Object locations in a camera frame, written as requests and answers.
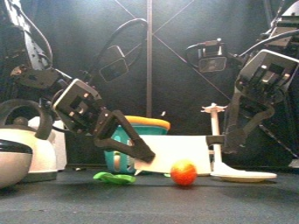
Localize white toy cleaver black handle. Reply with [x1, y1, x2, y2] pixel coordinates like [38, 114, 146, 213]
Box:
[134, 134, 229, 177]

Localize white stand with round base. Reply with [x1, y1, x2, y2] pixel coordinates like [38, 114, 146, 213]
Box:
[201, 102, 279, 184]

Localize teal basket orange rim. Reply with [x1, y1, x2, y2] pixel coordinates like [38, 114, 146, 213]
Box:
[103, 115, 173, 175]

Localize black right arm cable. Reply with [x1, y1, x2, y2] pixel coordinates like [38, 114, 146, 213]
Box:
[238, 28, 299, 59]

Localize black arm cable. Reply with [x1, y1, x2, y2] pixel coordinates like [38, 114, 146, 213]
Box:
[90, 17, 150, 77]
[238, 28, 299, 59]

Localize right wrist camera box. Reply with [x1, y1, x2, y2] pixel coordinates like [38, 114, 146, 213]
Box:
[195, 38, 237, 74]

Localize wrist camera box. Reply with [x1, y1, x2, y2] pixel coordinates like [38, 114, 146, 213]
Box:
[97, 45, 133, 83]
[195, 38, 237, 74]

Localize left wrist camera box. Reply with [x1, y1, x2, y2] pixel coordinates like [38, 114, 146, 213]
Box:
[97, 45, 133, 83]

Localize white toy kettle black handle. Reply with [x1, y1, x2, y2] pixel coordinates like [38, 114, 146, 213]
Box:
[0, 98, 60, 184]

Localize thin diagonal frame cord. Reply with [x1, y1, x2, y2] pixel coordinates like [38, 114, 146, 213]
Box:
[113, 0, 234, 102]
[127, 0, 197, 56]

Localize upright metal frame pole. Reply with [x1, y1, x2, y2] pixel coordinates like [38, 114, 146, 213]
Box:
[145, 0, 155, 118]

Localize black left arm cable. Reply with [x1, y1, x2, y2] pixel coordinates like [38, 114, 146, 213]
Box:
[90, 17, 150, 77]

